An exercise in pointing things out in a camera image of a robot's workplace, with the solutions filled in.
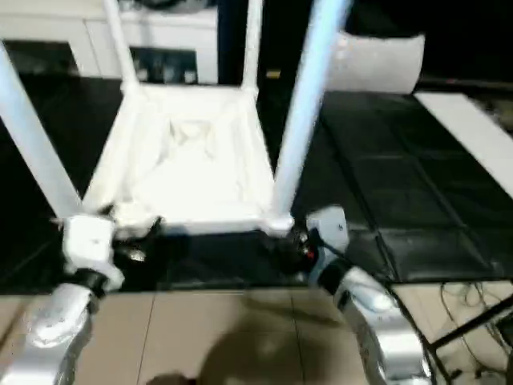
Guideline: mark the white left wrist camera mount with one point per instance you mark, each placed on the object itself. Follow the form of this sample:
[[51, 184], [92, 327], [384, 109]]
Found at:
[[88, 240]]

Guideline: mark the white flat board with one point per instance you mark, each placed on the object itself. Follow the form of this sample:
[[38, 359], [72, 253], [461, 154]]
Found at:
[[469, 128]]

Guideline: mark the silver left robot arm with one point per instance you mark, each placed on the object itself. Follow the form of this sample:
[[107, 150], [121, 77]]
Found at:
[[52, 321]]

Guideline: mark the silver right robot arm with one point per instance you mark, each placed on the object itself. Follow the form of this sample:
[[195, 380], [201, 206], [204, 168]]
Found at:
[[384, 341]]

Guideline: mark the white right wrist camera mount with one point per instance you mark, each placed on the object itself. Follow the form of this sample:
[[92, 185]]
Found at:
[[332, 224]]

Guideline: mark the black padded mat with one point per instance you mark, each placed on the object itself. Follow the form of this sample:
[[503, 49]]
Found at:
[[401, 160]]

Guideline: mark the white cabinet with glass doors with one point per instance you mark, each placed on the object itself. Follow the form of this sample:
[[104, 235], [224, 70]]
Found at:
[[160, 28]]

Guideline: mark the black stand leg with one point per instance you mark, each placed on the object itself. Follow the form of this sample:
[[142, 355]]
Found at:
[[469, 327]]

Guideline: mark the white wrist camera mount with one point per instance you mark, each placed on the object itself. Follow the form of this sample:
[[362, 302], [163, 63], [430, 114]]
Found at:
[[88, 240], [332, 224]]

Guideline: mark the grey pillow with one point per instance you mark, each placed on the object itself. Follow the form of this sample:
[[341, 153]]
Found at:
[[380, 64]]

